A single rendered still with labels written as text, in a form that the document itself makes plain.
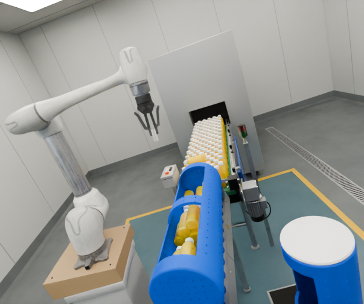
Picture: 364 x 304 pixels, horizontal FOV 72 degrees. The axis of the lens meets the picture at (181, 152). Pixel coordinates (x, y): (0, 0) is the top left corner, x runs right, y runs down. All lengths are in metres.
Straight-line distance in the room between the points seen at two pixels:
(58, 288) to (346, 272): 1.29
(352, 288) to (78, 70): 5.72
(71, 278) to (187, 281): 0.66
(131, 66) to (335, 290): 1.23
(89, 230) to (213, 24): 5.00
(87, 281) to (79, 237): 0.21
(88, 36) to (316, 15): 4.69
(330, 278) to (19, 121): 1.44
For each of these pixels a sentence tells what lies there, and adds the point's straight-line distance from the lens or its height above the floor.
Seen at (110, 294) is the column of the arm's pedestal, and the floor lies 0.93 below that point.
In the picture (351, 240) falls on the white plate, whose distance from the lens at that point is 1.23.
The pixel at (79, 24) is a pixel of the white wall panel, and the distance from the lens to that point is 6.03.
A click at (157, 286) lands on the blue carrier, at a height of 1.16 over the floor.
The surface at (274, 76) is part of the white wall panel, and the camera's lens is 6.07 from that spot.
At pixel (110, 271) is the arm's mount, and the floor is 1.08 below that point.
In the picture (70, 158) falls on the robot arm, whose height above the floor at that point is 1.59.
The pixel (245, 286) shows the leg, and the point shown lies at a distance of 2.36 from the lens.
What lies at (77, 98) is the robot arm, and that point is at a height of 1.87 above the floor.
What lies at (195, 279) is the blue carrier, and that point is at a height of 1.17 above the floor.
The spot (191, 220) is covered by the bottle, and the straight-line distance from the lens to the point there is 1.26.
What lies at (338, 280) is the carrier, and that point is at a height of 0.95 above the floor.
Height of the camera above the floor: 1.88
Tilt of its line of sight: 19 degrees down
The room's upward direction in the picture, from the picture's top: 20 degrees counter-clockwise
